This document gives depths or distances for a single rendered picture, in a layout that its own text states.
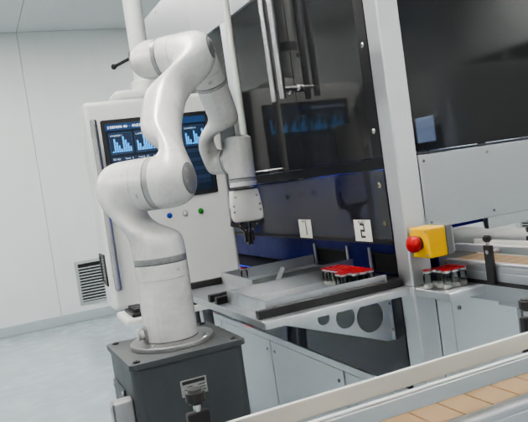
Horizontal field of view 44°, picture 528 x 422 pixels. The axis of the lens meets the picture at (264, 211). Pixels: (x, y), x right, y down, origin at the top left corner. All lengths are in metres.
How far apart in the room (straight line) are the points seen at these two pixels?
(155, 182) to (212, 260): 1.10
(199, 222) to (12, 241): 4.58
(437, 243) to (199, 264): 1.13
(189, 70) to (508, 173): 0.88
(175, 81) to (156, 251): 0.42
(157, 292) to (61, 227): 5.51
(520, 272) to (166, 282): 0.78
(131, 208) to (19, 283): 5.49
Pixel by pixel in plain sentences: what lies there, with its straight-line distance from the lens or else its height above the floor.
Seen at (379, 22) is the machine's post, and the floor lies 1.54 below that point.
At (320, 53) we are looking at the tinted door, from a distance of 1.94.
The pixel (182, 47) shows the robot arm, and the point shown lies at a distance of 1.67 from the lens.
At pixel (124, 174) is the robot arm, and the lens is 1.48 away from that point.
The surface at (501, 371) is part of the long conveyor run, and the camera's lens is 0.77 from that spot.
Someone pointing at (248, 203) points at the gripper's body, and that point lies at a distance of 2.01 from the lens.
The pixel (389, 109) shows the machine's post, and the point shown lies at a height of 1.32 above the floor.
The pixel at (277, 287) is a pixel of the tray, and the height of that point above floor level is 0.89.
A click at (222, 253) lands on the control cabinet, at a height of 0.94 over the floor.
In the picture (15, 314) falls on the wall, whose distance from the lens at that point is 6.98.
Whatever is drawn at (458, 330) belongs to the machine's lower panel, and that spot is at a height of 0.74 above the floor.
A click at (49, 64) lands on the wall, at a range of 7.11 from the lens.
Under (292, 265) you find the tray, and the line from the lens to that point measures 2.24.
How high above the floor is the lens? 1.21
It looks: 3 degrees down
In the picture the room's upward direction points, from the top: 8 degrees counter-clockwise
